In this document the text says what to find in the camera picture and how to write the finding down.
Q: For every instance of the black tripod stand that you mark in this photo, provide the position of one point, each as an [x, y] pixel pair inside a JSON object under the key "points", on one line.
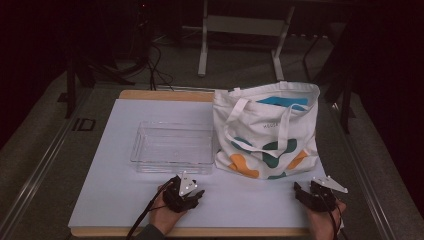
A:
{"points": [[83, 71]]}

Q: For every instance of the clear plastic container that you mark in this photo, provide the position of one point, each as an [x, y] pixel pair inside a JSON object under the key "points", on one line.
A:
{"points": [[173, 146]]}

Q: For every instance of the white metal desk frame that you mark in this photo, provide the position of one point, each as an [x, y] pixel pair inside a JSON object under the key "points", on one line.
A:
{"points": [[245, 26]]}

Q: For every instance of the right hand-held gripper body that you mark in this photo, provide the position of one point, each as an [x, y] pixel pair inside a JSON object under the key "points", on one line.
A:
{"points": [[321, 198]]}

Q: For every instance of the white table sheet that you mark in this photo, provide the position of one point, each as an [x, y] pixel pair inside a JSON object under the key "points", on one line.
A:
{"points": [[110, 186]]}

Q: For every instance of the black metal stand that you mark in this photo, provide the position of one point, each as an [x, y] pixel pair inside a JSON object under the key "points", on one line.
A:
{"points": [[343, 96]]}

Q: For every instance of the person's right hand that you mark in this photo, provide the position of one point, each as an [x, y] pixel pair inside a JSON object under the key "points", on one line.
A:
{"points": [[325, 223]]}

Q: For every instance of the person's left hand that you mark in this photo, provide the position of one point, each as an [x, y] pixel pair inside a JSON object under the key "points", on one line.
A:
{"points": [[163, 218]]}

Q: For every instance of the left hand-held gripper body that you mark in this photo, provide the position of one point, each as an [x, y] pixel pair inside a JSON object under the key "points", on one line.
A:
{"points": [[175, 196]]}

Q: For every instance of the metal floor rail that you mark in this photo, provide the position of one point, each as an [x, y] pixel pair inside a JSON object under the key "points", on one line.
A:
{"points": [[36, 176], [363, 173]]}

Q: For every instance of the white patterned tote bag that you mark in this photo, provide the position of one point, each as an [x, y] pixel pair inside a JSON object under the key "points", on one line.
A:
{"points": [[266, 133]]}

